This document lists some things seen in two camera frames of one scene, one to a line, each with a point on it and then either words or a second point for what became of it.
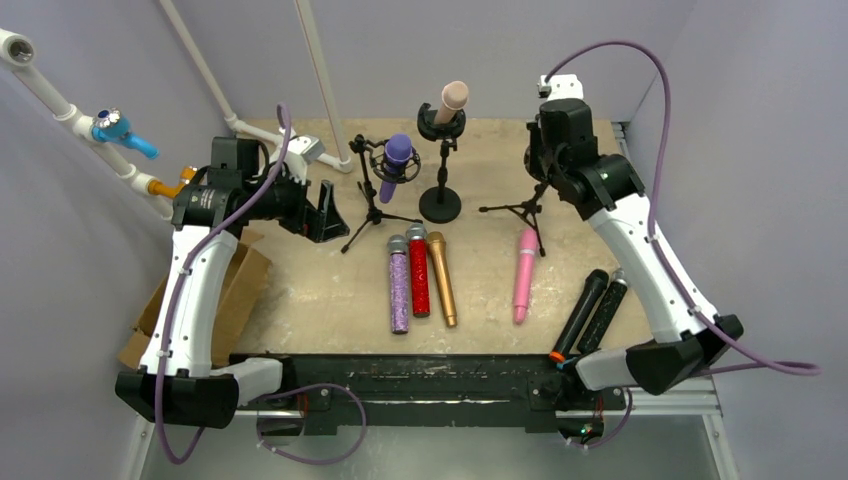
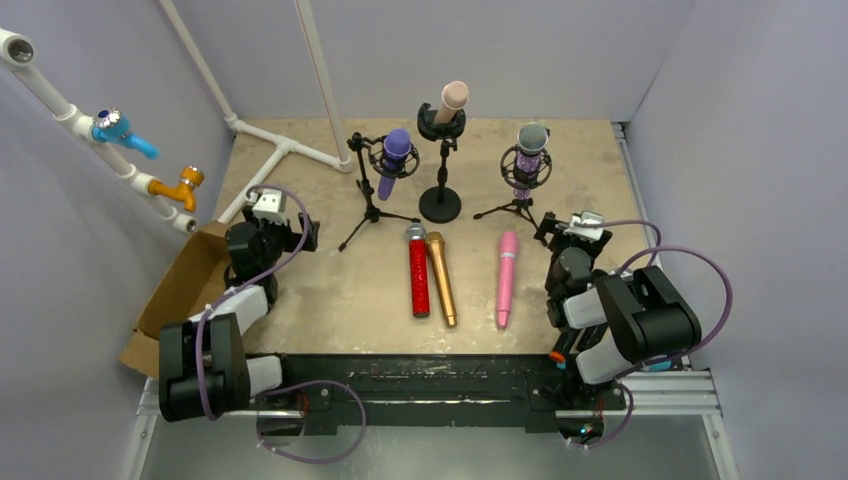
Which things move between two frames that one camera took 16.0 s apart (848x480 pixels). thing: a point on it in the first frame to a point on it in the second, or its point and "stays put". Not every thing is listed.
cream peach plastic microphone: x=453 y=98 stays put
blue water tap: x=109 y=126 stays put
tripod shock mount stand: x=399 y=173 stays put
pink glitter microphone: x=526 y=260 to x=507 y=263
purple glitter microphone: x=398 y=246 to x=532 y=139
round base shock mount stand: x=440 y=205 stays put
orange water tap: x=156 y=187 stays put
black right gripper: x=536 y=166 to x=556 y=234
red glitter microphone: x=419 y=270 stays put
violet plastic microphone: x=398 y=150 stays put
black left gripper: x=312 y=216 to x=291 y=234
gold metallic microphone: x=437 y=243 stays put
